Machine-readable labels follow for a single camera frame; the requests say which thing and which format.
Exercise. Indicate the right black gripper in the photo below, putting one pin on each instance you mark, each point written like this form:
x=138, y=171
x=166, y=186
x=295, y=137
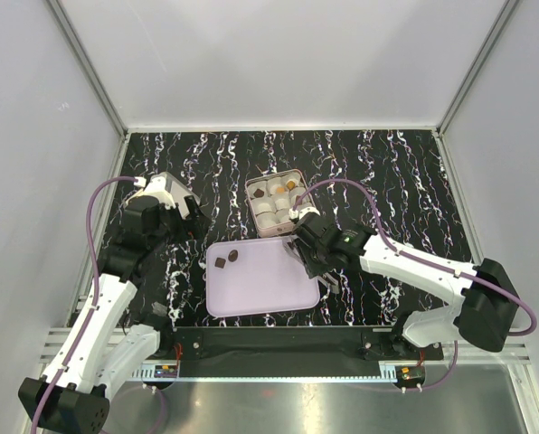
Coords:
x=312, y=268

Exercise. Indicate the lilac plastic tray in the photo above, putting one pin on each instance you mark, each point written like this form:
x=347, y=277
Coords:
x=264, y=279

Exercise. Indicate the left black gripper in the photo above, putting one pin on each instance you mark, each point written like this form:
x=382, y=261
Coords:
x=195, y=227

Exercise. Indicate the dark oval chocolate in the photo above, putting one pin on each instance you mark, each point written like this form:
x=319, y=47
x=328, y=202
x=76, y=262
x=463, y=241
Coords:
x=233, y=255

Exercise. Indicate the pink tin lid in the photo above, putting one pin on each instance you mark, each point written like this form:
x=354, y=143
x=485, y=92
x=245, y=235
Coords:
x=166, y=189

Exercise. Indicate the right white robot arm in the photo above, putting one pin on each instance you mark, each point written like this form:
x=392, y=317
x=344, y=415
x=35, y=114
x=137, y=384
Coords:
x=480, y=300

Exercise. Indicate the pink chocolate tin box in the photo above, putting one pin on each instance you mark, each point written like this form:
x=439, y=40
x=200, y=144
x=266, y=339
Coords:
x=271, y=212

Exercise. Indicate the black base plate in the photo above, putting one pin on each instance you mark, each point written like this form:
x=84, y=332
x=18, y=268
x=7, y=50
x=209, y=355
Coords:
x=289, y=352

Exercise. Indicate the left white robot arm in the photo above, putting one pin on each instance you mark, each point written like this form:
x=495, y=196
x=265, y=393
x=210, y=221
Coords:
x=74, y=393

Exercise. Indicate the dark square chocolate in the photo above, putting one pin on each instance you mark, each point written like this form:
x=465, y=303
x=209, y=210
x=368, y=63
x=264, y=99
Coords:
x=220, y=263

